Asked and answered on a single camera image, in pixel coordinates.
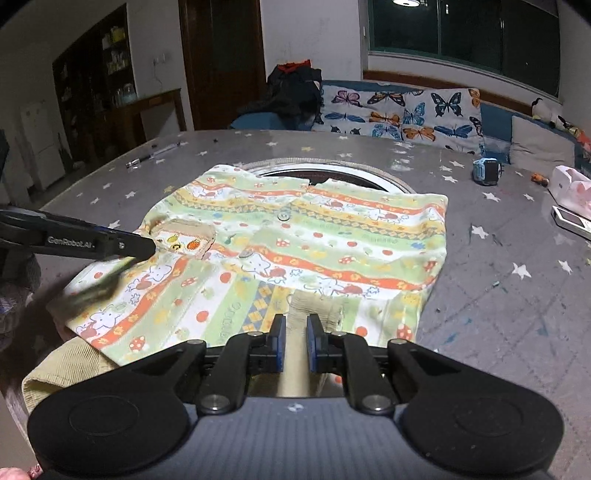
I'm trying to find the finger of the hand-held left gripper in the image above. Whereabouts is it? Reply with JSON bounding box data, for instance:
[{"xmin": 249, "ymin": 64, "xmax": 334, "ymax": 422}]
[
  {"xmin": 62, "ymin": 258, "xmax": 136, "ymax": 308},
  {"xmin": 28, "ymin": 213, "xmax": 156, "ymax": 260}
]

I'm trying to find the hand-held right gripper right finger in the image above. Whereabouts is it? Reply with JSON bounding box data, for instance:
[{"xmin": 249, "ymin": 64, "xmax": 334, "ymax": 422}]
[{"xmin": 307, "ymin": 314, "xmax": 467, "ymax": 415}]

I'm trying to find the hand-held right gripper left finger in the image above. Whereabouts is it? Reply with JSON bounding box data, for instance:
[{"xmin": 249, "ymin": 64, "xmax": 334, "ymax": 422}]
[{"xmin": 129, "ymin": 314, "xmax": 287, "ymax": 415}]

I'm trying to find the printed children's shirt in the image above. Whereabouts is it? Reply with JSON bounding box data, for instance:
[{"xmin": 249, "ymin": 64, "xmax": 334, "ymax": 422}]
[{"xmin": 60, "ymin": 164, "xmax": 450, "ymax": 366}]

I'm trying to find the white refrigerator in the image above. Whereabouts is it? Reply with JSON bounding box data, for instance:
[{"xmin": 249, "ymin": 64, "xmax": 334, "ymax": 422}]
[{"xmin": 20, "ymin": 100, "xmax": 66, "ymax": 191}]

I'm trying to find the black pen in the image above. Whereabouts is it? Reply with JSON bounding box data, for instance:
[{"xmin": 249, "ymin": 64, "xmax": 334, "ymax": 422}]
[{"xmin": 125, "ymin": 141, "xmax": 182, "ymax": 168}]

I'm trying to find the wooden side table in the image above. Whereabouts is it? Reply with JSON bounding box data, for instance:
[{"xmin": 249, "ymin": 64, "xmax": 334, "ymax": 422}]
[{"xmin": 112, "ymin": 87, "xmax": 186, "ymax": 154}]

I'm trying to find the dark wooden shelf cabinet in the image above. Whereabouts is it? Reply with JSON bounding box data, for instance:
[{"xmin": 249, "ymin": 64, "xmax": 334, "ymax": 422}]
[{"xmin": 52, "ymin": 4, "xmax": 138, "ymax": 163}]

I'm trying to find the round white table inset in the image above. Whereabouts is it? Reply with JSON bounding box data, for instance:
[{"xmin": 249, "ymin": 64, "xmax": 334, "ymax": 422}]
[{"xmin": 244, "ymin": 158, "xmax": 417, "ymax": 195}]

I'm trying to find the grey star print tablecloth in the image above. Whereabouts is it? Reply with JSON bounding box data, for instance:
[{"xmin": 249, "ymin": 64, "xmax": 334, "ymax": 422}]
[{"xmin": 0, "ymin": 129, "xmax": 591, "ymax": 480}]

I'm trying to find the dark wooden door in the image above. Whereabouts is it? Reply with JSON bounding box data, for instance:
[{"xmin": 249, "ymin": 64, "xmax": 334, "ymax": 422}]
[{"xmin": 178, "ymin": 0, "xmax": 269, "ymax": 133}]

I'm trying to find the butterfly print pillow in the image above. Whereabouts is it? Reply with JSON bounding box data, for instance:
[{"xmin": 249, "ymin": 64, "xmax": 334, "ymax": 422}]
[
  {"xmin": 320, "ymin": 84, "xmax": 408, "ymax": 136},
  {"xmin": 401, "ymin": 87, "xmax": 486, "ymax": 156}
]

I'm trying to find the blue smart watch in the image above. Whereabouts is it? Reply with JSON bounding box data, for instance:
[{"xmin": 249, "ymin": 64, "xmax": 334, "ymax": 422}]
[{"xmin": 470, "ymin": 157, "xmax": 503, "ymax": 186}]

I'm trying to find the white handheld device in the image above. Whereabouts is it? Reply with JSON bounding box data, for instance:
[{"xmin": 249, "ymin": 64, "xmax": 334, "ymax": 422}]
[{"xmin": 551, "ymin": 205, "xmax": 591, "ymax": 240}]

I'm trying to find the open pink tissue pack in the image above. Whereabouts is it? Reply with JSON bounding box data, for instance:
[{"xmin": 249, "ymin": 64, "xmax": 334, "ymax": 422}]
[{"xmin": 551, "ymin": 165, "xmax": 591, "ymax": 209}]

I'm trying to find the grey pillow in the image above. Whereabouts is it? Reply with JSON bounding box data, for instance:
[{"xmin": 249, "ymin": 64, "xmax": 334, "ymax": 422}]
[{"xmin": 509, "ymin": 115, "xmax": 576, "ymax": 169}]

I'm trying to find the black and white plush dog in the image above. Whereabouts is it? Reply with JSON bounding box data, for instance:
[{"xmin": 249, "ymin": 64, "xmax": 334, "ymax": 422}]
[{"xmin": 530, "ymin": 98, "xmax": 562, "ymax": 123}]

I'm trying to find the green framed window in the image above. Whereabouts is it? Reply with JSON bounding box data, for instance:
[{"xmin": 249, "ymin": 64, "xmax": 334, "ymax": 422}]
[{"xmin": 366, "ymin": 0, "xmax": 563, "ymax": 96}]

